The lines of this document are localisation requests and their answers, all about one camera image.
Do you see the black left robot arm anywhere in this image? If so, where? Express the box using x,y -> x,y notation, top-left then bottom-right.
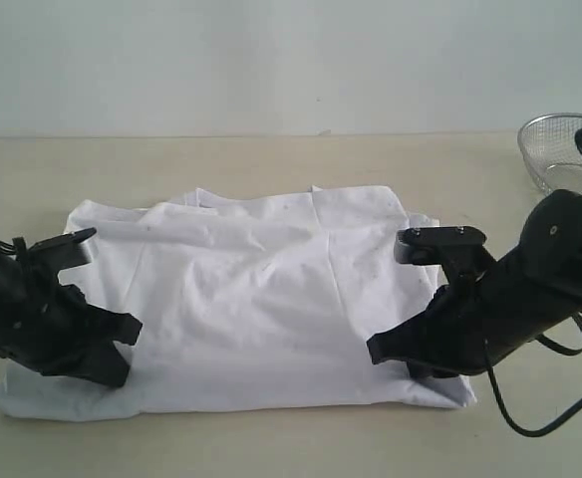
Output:
0,228 -> 143,388

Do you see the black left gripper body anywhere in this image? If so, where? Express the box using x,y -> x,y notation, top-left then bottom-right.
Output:
1,286 -> 114,376

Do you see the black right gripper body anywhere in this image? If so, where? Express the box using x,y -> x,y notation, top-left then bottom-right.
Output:
417,284 -> 492,376

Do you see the metal wire mesh basket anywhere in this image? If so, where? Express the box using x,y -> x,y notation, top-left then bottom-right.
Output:
517,113 -> 582,194

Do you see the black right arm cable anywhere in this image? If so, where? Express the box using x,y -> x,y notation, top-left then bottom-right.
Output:
484,123 -> 582,439

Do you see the white t-shirt red lettering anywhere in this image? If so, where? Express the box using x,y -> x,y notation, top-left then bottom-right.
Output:
0,186 -> 475,422

